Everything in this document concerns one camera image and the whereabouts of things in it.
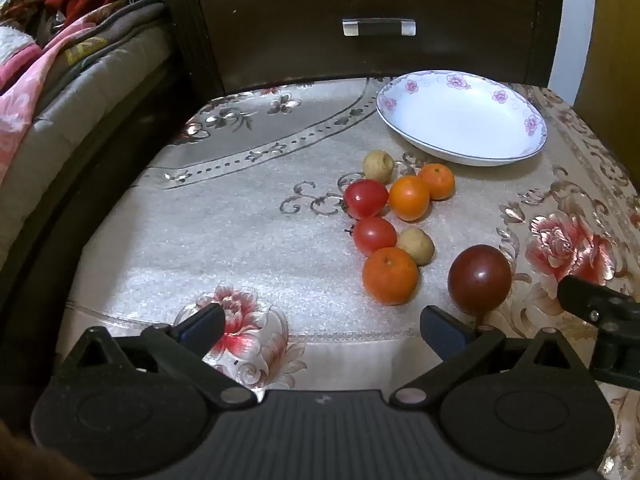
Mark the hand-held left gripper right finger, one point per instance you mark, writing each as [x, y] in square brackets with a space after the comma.
[440, 330]

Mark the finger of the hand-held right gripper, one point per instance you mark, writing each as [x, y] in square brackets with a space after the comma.
[617, 355]
[580, 297]

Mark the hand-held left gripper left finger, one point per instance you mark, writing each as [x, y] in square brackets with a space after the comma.
[202, 322]

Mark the dark maroon tomato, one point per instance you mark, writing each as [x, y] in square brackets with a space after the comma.
[479, 280]

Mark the red tomato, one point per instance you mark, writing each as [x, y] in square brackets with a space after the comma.
[366, 198]
[375, 236]

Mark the smooth orange mandarin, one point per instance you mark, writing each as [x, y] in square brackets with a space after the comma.
[409, 198]

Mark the white floral rimmed plate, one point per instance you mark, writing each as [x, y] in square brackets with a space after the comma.
[460, 120]

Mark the beige floral tablecloth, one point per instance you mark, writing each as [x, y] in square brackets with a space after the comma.
[225, 240]

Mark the small tan potato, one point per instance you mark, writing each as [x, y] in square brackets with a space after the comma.
[416, 246]
[377, 166]

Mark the grey quilted mattress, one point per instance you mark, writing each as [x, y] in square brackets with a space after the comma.
[75, 95]

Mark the dark wooden nightstand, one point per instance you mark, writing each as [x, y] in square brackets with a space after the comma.
[182, 35]

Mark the pink floral blanket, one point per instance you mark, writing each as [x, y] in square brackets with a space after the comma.
[20, 95]

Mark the dark wooden drawer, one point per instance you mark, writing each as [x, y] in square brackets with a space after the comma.
[280, 35]

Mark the dark bed frame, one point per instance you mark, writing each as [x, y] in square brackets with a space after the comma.
[90, 200]

